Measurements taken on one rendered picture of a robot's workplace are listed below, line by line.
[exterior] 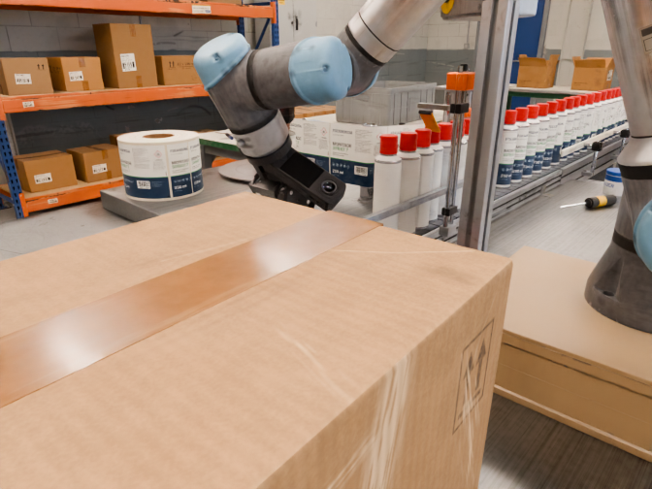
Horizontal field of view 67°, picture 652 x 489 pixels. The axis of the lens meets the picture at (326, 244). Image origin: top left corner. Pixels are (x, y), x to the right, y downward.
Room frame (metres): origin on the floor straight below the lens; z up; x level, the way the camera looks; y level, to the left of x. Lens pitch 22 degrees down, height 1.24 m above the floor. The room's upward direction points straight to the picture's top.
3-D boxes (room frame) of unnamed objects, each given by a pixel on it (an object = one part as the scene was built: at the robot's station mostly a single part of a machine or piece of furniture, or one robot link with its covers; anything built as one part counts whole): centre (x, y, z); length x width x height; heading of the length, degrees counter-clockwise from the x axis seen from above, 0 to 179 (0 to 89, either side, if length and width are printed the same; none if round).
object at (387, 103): (3.25, -0.39, 0.91); 0.60 x 0.40 x 0.22; 143
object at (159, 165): (1.27, 0.43, 0.95); 0.20 x 0.20 x 0.14
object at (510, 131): (1.31, -0.48, 0.98); 0.05 x 0.05 x 0.20
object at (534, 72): (6.27, -2.55, 0.97); 0.47 x 0.41 x 0.37; 135
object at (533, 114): (1.42, -0.58, 0.98); 0.05 x 0.05 x 0.20
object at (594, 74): (5.85, -3.01, 0.96); 0.43 x 0.42 x 0.37; 46
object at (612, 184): (1.42, -0.87, 0.86); 0.07 x 0.07 x 0.07
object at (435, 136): (1.04, -0.22, 0.98); 0.05 x 0.05 x 0.20
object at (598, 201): (1.27, -0.71, 0.84); 0.20 x 0.03 x 0.03; 112
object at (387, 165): (0.92, -0.12, 0.98); 0.05 x 0.05 x 0.20
